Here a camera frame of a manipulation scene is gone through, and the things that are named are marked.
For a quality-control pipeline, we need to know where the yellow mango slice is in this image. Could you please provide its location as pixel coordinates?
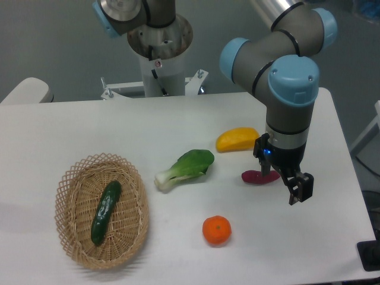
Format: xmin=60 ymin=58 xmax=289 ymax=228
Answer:
xmin=216 ymin=127 xmax=259 ymax=153

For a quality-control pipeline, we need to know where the white chair armrest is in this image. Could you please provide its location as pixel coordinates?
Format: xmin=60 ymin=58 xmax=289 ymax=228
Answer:
xmin=1 ymin=77 xmax=54 ymax=106

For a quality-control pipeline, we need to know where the blue item top right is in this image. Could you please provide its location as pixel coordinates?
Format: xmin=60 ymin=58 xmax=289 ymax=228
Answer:
xmin=352 ymin=0 xmax=379 ymax=22

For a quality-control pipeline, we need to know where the purple sweet potato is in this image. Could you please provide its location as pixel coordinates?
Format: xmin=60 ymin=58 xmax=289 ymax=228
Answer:
xmin=241 ymin=170 xmax=280 ymax=185

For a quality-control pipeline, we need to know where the black device at table edge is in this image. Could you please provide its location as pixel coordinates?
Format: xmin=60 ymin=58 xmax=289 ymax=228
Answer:
xmin=357 ymin=240 xmax=379 ymax=272

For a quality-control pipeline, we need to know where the orange tangerine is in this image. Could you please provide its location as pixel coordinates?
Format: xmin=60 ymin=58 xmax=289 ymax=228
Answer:
xmin=202 ymin=216 xmax=232 ymax=245

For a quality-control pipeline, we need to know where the green cucumber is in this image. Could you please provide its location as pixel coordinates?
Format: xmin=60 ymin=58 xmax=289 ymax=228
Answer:
xmin=90 ymin=180 xmax=122 ymax=246

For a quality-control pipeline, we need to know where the white furniture frame right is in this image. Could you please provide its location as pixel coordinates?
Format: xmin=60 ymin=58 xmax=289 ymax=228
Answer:
xmin=349 ymin=101 xmax=379 ymax=157

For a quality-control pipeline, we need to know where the green bok choy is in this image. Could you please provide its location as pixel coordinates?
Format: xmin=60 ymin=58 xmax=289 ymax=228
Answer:
xmin=154 ymin=149 xmax=214 ymax=191

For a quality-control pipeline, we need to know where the oval wicker basket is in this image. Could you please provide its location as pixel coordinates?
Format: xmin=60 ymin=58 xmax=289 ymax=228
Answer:
xmin=55 ymin=153 xmax=149 ymax=270

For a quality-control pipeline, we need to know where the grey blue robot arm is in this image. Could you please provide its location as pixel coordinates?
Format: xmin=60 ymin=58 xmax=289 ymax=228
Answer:
xmin=93 ymin=1 xmax=338 ymax=204

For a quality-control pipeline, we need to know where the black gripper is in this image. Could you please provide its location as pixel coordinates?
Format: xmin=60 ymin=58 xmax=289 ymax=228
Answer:
xmin=253 ymin=133 xmax=314 ymax=205

